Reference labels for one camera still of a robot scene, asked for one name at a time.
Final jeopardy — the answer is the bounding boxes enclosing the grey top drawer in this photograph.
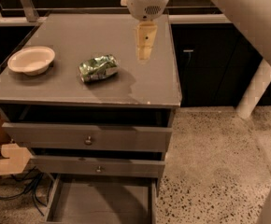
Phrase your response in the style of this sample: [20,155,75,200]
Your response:
[3,105,172,152]

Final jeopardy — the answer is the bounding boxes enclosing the crushed green can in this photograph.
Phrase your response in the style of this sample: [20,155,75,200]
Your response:
[78,54,119,83]

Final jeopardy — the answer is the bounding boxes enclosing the blue cable on floor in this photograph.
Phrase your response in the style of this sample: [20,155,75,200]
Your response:
[0,166,54,217]

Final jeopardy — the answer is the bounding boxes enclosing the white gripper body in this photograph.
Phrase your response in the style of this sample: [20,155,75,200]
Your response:
[121,0,169,21]

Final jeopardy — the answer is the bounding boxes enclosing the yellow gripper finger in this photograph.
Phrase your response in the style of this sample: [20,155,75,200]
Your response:
[135,21,158,61]

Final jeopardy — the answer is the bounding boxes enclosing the dark low cabinet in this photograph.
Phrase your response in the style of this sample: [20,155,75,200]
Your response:
[171,24,263,107]

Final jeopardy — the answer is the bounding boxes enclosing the grey drawer cabinet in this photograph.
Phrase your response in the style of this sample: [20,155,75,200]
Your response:
[0,13,183,224]

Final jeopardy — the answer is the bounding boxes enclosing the white angled post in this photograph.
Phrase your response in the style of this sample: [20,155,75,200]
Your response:
[235,59,271,119]

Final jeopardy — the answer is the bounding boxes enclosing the metal railing frame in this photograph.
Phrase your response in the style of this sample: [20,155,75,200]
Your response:
[0,0,230,26]

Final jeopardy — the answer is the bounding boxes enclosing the grey bottom drawer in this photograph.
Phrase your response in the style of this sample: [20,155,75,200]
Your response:
[40,175,156,224]

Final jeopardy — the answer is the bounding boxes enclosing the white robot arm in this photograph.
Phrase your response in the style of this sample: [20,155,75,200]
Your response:
[156,0,271,224]

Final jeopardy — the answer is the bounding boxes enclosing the grey middle drawer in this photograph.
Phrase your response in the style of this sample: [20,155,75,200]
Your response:
[31,148,164,178]

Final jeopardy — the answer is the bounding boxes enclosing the grey drawer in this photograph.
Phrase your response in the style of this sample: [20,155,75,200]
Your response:
[31,148,164,178]
[3,105,172,152]
[40,175,156,224]

